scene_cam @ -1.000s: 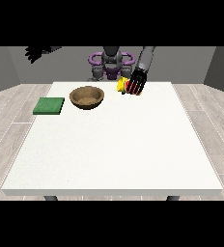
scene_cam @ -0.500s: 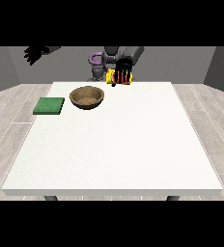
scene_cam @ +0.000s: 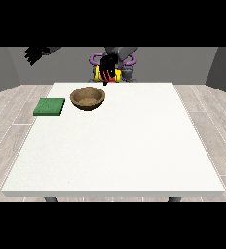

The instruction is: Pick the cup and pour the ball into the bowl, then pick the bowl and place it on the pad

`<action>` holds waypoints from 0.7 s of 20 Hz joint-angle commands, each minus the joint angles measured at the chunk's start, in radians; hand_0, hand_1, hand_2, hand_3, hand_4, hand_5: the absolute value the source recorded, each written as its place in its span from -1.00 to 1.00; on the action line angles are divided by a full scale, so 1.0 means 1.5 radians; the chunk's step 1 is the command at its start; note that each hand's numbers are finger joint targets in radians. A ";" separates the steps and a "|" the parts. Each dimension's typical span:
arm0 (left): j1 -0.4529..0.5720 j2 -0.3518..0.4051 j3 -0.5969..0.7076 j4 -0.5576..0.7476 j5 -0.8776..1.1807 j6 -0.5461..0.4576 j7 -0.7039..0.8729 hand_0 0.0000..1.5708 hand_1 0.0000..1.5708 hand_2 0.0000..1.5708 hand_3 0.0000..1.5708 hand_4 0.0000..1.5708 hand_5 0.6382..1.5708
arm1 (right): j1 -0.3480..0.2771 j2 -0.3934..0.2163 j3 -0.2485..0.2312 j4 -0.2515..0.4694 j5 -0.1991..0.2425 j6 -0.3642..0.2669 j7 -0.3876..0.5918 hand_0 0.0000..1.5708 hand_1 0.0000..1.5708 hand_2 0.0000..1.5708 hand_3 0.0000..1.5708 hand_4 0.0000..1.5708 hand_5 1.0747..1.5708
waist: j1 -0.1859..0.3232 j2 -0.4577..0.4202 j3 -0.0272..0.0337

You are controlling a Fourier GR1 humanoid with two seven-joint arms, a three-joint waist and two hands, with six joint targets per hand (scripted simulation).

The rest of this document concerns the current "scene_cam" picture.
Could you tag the brown wooden bowl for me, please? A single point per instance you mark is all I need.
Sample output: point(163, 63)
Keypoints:
point(87, 98)

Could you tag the yellow cup with melon print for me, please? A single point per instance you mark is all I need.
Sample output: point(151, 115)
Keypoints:
point(117, 75)

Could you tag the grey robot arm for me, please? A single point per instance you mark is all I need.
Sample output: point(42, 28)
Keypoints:
point(54, 49)
point(124, 52)

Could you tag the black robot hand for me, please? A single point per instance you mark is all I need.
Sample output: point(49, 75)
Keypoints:
point(34, 55)
point(108, 66)

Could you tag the green square pad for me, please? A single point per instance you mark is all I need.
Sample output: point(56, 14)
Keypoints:
point(49, 106)

